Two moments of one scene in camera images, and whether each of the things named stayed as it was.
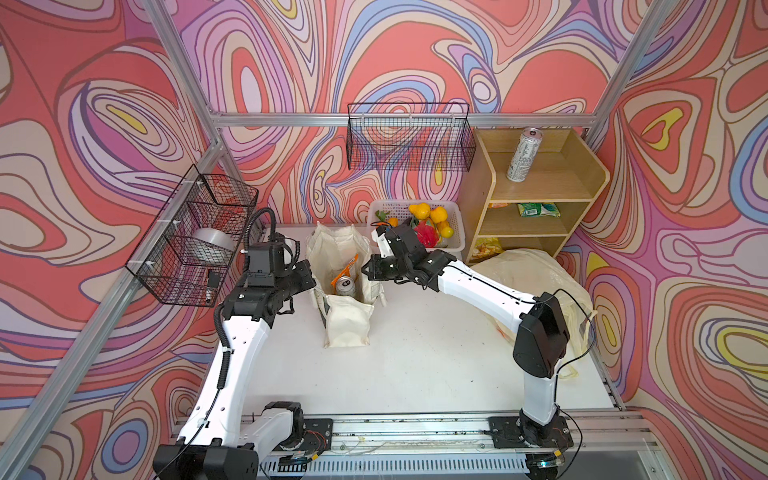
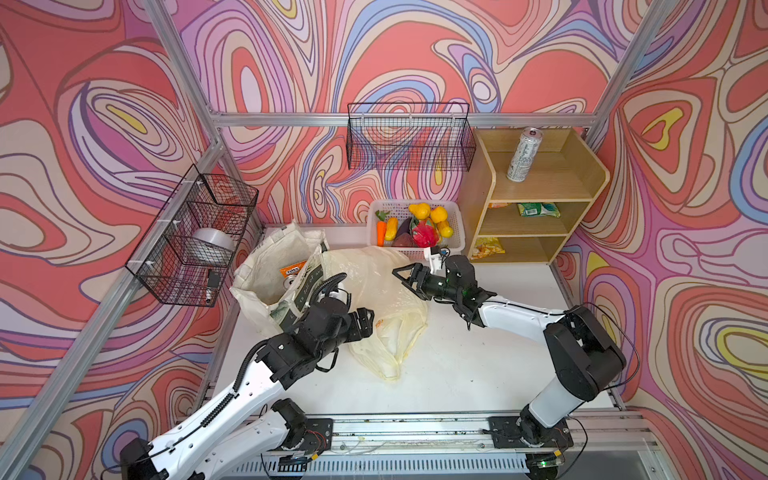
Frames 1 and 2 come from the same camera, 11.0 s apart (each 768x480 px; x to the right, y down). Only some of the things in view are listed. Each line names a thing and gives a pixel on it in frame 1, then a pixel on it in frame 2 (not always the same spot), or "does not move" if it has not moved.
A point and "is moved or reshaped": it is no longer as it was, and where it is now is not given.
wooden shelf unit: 544,209 does not move
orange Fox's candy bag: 346,272 is moved or reshaped
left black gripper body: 291,280 -> 347,331
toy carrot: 382,216 does not move
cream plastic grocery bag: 539,272 -> 400,317
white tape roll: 210,246 does not move
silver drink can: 345,286 is moved or reshaped
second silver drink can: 523,155 does not move
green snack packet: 538,209 does not move
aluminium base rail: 607,446 does not move
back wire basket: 410,137 does not move
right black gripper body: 388,267 -> 436,286
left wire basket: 192,248 does not move
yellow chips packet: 485,248 does not move
